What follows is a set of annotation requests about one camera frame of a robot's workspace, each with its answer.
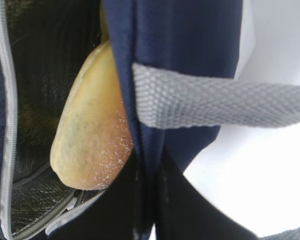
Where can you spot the yellow banana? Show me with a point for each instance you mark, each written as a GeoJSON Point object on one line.
{"type": "Point", "coordinates": [103, 24]}

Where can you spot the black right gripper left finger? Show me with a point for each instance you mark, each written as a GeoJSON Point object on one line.
{"type": "Point", "coordinates": [121, 213]}

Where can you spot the brown bread roll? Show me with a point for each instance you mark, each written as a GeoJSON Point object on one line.
{"type": "Point", "coordinates": [93, 141]}

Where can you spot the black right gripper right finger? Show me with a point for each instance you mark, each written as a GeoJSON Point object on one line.
{"type": "Point", "coordinates": [184, 214]}

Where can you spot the navy blue lunch bag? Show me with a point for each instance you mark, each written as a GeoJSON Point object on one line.
{"type": "Point", "coordinates": [216, 83]}

